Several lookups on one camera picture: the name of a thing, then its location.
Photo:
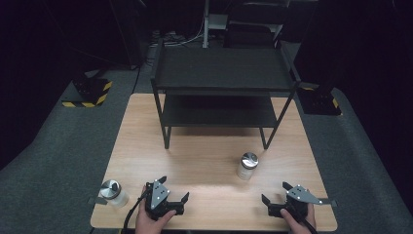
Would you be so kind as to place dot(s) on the white desk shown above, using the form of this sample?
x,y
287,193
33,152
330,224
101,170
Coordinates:
x,y
205,26

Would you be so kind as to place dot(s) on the grey table edge bracket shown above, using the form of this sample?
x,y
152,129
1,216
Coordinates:
x,y
330,202
97,201

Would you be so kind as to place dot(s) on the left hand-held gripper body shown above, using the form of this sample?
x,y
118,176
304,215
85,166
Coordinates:
x,y
159,196

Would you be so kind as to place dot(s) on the black two-tier metal rack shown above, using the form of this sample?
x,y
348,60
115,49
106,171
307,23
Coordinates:
x,y
224,70

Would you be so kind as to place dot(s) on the person's right hand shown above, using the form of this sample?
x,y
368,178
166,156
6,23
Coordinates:
x,y
300,226

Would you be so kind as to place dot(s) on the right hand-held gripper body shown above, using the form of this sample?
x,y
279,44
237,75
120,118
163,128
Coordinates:
x,y
300,195

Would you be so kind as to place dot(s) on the black chair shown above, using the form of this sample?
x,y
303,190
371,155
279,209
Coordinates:
x,y
248,34

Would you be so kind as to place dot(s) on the yellow-black striped stand base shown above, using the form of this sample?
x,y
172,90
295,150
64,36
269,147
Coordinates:
x,y
89,94
319,100

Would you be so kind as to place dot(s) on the glass jar with metal lid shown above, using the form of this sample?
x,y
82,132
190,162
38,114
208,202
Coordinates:
x,y
247,167
113,194

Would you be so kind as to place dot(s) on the person's left hand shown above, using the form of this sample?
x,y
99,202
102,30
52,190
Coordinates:
x,y
147,225

